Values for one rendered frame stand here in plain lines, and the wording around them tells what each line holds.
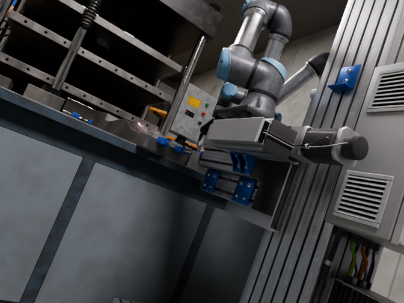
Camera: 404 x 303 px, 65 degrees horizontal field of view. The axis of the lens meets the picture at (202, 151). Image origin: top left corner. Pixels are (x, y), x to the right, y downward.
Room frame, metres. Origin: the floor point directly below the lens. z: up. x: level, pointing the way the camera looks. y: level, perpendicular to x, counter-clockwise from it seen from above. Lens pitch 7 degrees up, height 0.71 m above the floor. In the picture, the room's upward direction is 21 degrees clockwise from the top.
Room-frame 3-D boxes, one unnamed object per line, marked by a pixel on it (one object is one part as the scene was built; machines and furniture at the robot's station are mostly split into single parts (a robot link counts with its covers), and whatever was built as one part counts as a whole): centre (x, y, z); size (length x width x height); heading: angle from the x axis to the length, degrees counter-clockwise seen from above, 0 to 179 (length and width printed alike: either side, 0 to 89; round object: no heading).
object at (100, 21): (2.36, 1.02, 1.52); 1.10 x 0.70 x 0.05; 118
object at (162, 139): (1.35, 0.16, 0.86); 0.13 x 0.05 x 0.05; 46
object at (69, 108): (2.26, 0.91, 0.87); 0.50 x 0.27 x 0.17; 28
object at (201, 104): (2.53, 0.19, 0.74); 0.30 x 0.22 x 1.47; 118
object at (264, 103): (1.16, -0.14, 1.09); 0.15 x 0.15 x 0.10
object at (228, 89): (1.46, -0.03, 1.20); 0.11 x 0.11 x 0.08; 88
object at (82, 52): (2.35, 1.01, 1.27); 1.10 x 0.74 x 0.05; 118
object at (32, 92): (1.41, 0.75, 0.84); 0.20 x 0.15 x 0.07; 28
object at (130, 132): (1.57, 0.32, 0.86); 0.50 x 0.26 x 0.11; 46
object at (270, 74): (1.16, -0.13, 1.20); 0.13 x 0.12 x 0.14; 88
